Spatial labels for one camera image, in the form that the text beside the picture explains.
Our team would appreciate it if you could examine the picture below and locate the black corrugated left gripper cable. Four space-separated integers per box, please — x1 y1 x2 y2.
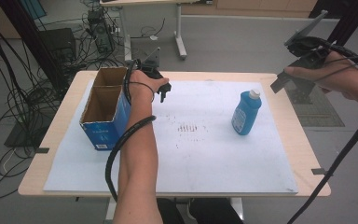
104 60 158 203

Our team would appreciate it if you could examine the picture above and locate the black equipment box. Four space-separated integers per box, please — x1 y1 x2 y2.
37 27 77 64

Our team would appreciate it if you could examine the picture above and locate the blue bottle with white cap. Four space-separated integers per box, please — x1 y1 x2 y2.
230 89 263 136

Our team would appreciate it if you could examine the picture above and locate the thin white cable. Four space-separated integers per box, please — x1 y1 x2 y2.
2 147 17 174

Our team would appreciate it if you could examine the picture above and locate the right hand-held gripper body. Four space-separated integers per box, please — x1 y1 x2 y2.
283 9 332 70

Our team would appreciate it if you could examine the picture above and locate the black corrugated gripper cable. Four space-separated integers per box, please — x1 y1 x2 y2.
104 60 158 203
286 36 358 224

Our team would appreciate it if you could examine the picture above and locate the white desk with metal legs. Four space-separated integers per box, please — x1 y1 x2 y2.
100 0 214 62

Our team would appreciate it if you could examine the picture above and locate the bundle of black floor cables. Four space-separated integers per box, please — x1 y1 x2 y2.
0 6 129 202

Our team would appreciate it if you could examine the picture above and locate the person's right hand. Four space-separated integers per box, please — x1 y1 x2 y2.
283 50 358 102

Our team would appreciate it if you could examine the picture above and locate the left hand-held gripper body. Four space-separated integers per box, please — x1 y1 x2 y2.
131 47 170 91

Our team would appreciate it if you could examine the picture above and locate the blue cardboard box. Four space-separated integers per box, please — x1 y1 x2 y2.
79 66 132 152

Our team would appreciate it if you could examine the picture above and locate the black corrugated right gripper cable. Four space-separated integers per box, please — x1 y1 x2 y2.
286 36 358 224

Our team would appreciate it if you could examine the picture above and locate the person's left hand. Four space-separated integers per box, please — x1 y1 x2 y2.
126 69 171 105

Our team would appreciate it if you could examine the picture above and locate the dark floor mat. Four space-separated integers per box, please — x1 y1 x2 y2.
4 120 50 149

